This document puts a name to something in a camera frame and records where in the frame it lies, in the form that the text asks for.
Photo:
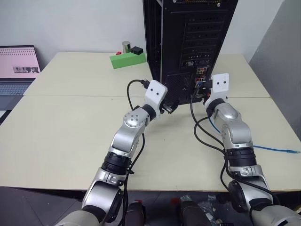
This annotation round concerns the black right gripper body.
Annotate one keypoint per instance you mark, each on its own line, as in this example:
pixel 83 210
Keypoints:
pixel 207 91

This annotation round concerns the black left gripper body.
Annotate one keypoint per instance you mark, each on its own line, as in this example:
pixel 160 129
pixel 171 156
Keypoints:
pixel 166 108

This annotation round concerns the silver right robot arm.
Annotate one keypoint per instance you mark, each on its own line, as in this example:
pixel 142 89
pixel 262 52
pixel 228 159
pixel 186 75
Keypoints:
pixel 237 136

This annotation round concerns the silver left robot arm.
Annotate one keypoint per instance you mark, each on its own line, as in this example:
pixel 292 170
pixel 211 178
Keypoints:
pixel 131 139

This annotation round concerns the black computer tower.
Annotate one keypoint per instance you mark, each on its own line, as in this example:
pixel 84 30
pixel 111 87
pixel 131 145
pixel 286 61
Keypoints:
pixel 200 35

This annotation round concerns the green rectangular box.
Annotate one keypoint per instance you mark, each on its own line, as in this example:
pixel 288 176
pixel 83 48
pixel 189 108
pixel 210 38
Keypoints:
pixel 127 60

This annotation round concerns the small black box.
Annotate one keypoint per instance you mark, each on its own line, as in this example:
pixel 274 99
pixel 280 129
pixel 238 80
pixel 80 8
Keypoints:
pixel 137 50

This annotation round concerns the silver metal can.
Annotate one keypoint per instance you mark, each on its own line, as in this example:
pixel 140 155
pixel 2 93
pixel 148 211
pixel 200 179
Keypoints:
pixel 126 47

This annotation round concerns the grey partition panel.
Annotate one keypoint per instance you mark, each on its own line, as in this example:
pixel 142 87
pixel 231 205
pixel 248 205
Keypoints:
pixel 279 58

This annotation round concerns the clear plastic bags pile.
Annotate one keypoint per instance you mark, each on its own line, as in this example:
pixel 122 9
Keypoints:
pixel 212 203

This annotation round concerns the dark rounded shape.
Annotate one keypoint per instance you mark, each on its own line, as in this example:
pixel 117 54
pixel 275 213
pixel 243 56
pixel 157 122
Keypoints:
pixel 135 214
pixel 192 213

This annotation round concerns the open laptop pink screen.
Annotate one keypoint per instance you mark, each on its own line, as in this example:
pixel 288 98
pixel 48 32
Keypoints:
pixel 17 61

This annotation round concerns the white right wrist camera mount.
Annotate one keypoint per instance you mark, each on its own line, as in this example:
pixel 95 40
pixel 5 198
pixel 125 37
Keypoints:
pixel 220 83

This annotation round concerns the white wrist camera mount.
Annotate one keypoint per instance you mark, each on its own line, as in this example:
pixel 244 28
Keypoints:
pixel 155 92
pixel 220 83

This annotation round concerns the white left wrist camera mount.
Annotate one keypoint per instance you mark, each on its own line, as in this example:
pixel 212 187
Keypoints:
pixel 155 92

